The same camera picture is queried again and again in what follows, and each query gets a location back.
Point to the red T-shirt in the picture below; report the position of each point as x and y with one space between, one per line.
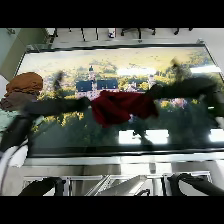
120 107

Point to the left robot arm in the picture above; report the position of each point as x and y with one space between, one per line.
50 106

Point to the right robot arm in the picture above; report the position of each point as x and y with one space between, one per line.
186 87

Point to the orange garment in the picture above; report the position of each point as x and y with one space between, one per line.
25 83

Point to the brown garment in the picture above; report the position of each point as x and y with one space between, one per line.
15 100

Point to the pale green garment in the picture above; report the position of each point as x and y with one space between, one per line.
6 120

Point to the silver frame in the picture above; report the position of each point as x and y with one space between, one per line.
111 184

